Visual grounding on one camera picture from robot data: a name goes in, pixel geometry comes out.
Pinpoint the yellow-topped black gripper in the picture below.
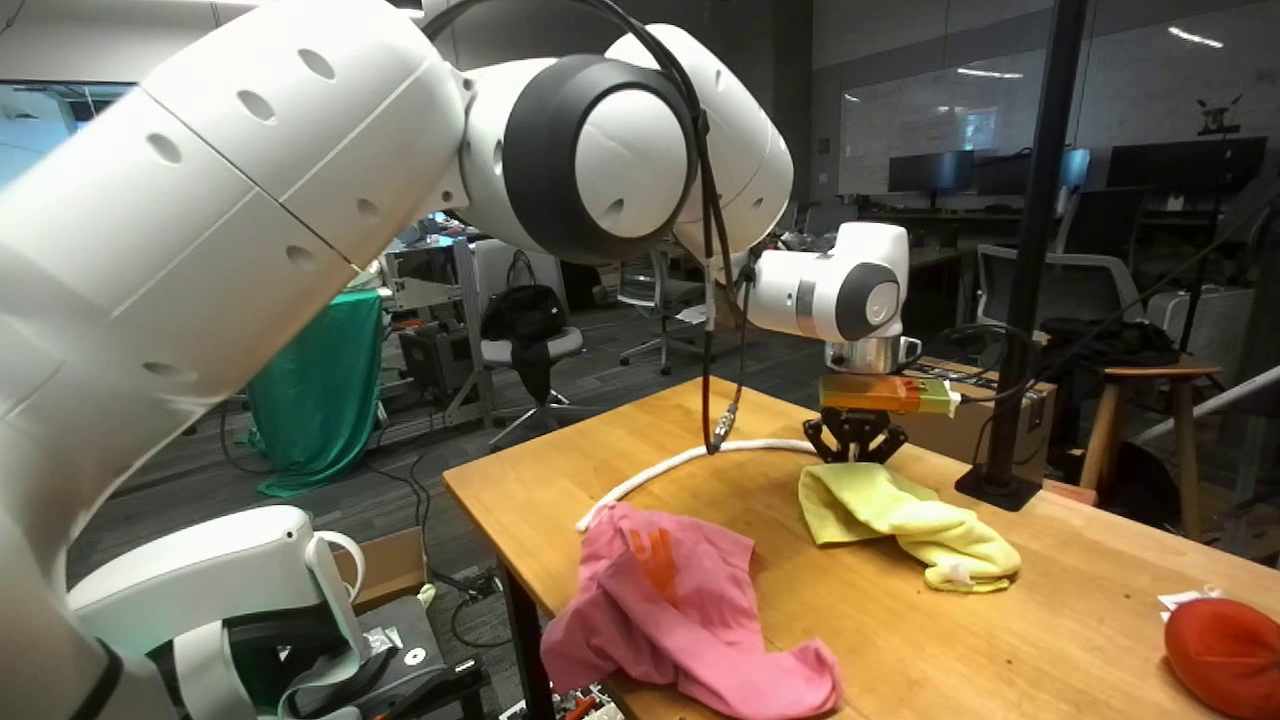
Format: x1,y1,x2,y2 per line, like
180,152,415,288
805,372,960,466

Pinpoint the yellow-green towel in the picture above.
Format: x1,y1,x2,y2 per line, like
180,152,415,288
798,462,1020,595

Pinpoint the white rope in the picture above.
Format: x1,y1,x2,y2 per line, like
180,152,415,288
573,437,819,538

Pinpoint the magenta pink shirt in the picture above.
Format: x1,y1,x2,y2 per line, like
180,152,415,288
539,505,839,720

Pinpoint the orange red cloth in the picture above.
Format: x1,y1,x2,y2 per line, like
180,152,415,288
1164,595,1280,720

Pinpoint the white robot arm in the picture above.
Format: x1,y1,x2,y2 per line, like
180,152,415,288
0,0,910,720

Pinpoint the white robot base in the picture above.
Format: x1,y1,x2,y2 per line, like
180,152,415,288
70,505,374,720

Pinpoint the cardboard box on floor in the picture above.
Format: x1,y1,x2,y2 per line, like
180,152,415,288
899,357,1055,474

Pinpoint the wooden stool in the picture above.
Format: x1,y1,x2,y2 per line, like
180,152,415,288
1082,363,1214,538

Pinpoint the black office chair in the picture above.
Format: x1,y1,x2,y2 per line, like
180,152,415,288
481,285,575,406

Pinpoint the green draped cloth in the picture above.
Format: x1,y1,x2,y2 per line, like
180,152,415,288
249,288,384,500

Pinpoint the black camera stand pole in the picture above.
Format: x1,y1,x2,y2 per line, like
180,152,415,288
958,0,1090,514

